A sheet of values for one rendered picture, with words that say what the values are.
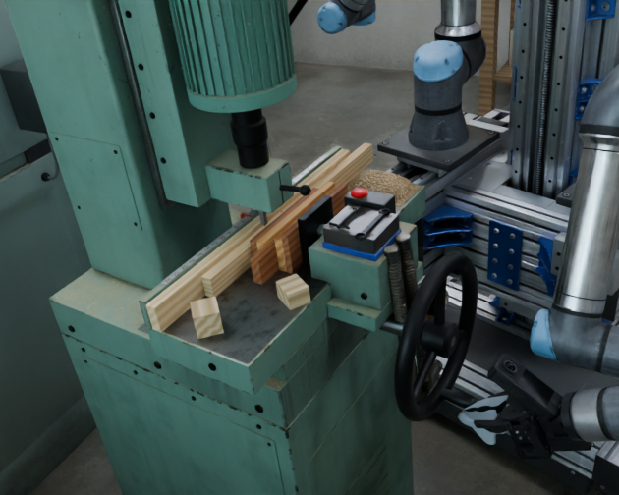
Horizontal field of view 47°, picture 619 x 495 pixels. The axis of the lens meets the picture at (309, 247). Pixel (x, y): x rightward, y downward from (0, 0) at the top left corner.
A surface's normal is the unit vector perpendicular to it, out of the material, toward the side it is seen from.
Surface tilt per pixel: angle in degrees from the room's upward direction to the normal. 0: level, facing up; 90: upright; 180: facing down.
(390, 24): 90
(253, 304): 0
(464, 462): 0
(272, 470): 90
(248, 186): 90
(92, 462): 0
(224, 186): 90
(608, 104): 64
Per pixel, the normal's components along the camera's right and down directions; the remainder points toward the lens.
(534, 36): -0.69, 0.45
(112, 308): -0.11, -0.84
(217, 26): -0.12, 0.55
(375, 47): -0.49, 0.51
